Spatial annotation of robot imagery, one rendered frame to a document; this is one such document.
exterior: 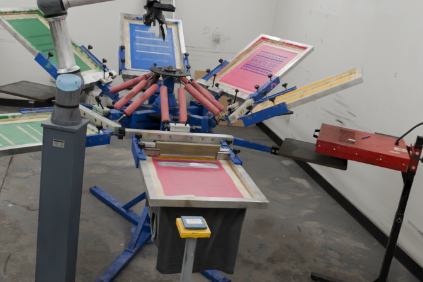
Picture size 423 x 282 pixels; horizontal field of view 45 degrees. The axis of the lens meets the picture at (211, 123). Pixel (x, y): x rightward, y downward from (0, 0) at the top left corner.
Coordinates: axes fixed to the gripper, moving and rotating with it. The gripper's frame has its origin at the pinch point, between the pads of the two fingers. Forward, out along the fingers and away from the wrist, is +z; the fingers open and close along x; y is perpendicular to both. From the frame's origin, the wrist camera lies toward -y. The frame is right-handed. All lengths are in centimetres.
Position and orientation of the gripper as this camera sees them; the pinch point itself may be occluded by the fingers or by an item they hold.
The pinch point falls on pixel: (161, 36)
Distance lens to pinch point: 247.5
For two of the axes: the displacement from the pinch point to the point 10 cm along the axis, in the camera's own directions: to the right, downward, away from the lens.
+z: 1.5, 9.3, -3.4
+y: -8.1, 3.1, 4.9
